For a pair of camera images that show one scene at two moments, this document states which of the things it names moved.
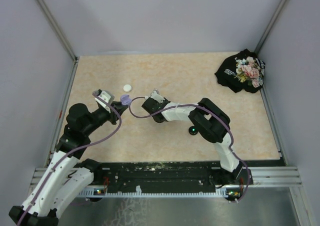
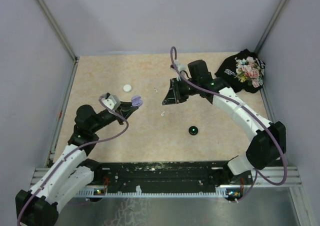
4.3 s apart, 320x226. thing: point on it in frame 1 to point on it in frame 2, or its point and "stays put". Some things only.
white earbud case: (127, 88) stays put
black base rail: (164, 176) stays put
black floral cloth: (242, 71) stays put
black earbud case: (193, 130) stays put
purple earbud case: (125, 100) to (137, 101)
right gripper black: (165, 100) to (174, 96)
